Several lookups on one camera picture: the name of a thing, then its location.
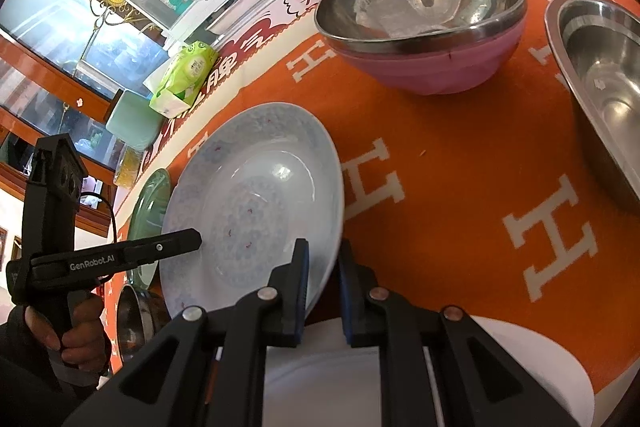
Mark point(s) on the mint green canister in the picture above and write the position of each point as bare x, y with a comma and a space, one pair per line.
133, 121

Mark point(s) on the glass sliding door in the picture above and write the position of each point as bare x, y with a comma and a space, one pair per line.
62, 62

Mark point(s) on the small steel bowl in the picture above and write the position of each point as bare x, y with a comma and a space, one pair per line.
141, 314

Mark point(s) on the green plate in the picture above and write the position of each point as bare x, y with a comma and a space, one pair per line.
147, 221

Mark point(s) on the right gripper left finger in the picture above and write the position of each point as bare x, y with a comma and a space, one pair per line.
272, 316

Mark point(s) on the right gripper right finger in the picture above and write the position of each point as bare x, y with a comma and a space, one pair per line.
373, 316

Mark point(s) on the large steel bowl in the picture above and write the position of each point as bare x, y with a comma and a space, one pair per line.
596, 46

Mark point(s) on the blue patterned porcelain plate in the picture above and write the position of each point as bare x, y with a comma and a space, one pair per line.
266, 177

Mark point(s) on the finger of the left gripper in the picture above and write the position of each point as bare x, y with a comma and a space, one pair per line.
147, 251

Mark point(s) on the glass jar yellow contents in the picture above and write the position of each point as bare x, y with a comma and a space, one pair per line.
128, 167

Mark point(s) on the person left hand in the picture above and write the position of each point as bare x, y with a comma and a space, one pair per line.
84, 345

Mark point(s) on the green tissue pack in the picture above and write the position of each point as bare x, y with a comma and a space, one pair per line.
183, 79

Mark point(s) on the pink steel bowl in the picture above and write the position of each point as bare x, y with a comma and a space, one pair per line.
428, 47

